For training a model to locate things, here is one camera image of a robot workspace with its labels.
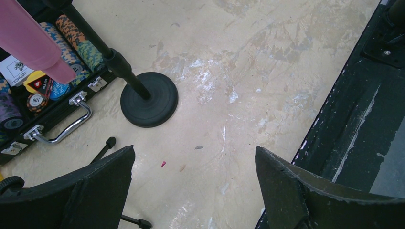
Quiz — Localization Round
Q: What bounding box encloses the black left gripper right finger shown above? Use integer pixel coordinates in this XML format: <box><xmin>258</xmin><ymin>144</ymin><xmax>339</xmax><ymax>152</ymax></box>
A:
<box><xmin>255</xmin><ymin>146</ymin><xmax>405</xmax><ymax>229</ymax></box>

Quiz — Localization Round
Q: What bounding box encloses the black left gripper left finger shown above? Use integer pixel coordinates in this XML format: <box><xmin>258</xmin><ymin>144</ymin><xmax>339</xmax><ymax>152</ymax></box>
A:
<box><xmin>0</xmin><ymin>145</ymin><xmax>136</xmax><ymax>229</ymax></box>

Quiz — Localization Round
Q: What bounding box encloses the pink microphone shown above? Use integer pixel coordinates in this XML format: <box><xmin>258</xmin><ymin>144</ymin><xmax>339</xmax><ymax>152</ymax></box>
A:
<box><xmin>0</xmin><ymin>0</ymin><xmax>76</xmax><ymax>83</ymax></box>

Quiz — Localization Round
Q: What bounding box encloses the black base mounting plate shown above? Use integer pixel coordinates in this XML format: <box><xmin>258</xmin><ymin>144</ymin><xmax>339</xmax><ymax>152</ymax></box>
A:
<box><xmin>292</xmin><ymin>0</ymin><xmax>405</xmax><ymax>198</ymax></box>

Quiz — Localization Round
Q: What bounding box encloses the black poker chip case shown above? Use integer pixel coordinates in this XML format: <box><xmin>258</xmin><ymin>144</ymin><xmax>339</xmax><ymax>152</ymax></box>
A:
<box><xmin>0</xmin><ymin>0</ymin><xmax>115</xmax><ymax>165</ymax></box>

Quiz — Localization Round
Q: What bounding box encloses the white playing card box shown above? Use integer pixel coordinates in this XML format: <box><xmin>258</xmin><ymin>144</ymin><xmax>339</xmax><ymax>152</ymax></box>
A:
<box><xmin>0</xmin><ymin>56</ymin><xmax>34</xmax><ymax>87</ymax></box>

